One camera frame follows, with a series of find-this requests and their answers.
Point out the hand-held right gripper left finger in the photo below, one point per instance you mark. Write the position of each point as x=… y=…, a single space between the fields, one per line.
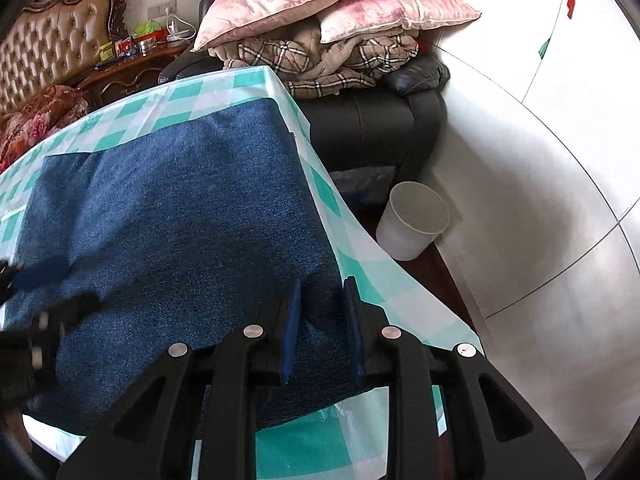
x=292 y=330

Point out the white waste bin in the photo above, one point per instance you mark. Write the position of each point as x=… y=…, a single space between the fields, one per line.
x=410 y=225

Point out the wall socket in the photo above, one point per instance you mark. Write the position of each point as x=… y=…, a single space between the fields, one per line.
x=162 y=7

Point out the dark wooden nightstand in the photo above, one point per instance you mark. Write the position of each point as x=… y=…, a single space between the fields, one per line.
x=125 y=75

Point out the yellow green box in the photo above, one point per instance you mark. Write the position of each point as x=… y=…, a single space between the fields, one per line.
x=106 y=51

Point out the red floral quilt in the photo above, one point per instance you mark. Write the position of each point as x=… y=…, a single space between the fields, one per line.
x=35 y=120

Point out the green plastic bag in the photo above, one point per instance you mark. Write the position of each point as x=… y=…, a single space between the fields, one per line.
x=147 y=29

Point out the green triangular ornament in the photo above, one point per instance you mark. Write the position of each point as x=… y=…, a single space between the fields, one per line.
x=543 y=49

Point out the black leather armchair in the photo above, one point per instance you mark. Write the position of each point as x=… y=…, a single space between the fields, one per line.
x=360 y=130

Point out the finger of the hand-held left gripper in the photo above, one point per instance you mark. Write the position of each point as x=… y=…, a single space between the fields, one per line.
x=70 y=310
x=40 y=272

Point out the blue pants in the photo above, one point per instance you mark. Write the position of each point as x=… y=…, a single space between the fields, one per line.
x=175 y=210

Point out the tufted beige headboard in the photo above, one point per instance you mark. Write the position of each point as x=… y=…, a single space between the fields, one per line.
x=50 y=50

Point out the beige plaid blanket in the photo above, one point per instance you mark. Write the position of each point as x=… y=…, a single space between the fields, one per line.
x=300 y=60

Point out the pink floral pillow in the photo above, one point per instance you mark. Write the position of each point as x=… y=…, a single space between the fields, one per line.
x=410 y=10
x=260 y=0

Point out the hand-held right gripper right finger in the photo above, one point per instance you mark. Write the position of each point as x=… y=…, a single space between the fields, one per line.
x=352 y=330

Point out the white wardrobe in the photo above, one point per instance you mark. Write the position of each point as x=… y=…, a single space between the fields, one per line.
x=550 y=185

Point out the green white checked cloth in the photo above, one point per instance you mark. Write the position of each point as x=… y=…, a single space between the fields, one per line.
x=350 y=220

